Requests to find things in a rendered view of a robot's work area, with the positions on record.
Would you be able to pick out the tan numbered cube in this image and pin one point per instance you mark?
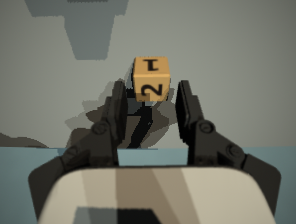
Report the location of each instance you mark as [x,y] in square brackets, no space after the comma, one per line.
[151,78]

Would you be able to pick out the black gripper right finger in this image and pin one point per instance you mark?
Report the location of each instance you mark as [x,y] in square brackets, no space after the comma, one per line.
[205,144]

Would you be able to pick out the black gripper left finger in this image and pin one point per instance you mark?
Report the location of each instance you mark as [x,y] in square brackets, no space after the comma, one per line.
[98,148]

